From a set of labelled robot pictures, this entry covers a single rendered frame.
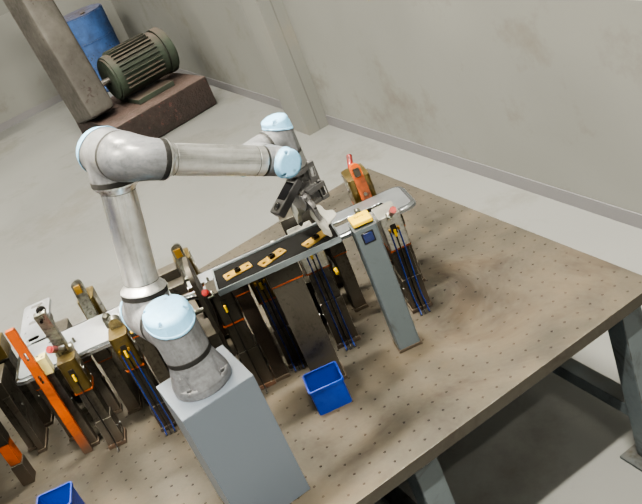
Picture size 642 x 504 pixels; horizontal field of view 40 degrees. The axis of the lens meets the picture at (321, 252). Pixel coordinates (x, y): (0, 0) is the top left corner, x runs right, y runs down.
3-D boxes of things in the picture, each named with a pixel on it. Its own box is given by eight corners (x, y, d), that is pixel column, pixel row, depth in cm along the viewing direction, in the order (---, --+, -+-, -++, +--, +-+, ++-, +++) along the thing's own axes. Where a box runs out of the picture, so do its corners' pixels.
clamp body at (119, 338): (178, 410, 281) (126, 320, 263) (181, 430, 271) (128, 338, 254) (159, 419, 281) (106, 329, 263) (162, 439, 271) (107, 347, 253)
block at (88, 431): (100, 437, 283) (45, 351, 266) (100, 443, 280) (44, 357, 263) (90, 441, 283) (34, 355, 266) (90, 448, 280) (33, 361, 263)
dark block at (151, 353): (195, 407, 278) (137, 303, 259) (197, 420, 272) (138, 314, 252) (181, 414, 278) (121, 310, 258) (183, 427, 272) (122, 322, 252)
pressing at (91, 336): (398, 182, 296) (397, 178, 295) (420, 206, 276) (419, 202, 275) (19, 351, 289) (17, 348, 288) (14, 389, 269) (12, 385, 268)
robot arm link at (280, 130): (251, 124, 229) (276, 108, 233) (267, 160, 234) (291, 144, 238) (268, 127, 223) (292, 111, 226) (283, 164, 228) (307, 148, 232)
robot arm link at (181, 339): (178, 373, 204) (153, 328, 198) (152, 355, 215) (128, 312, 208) (218, 342, 209) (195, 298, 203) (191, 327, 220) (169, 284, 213)
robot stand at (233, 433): (311, 489, 229) (253, 374, 210) (247, 534, 223) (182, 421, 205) (278, 452, 246) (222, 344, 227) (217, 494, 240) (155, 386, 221)
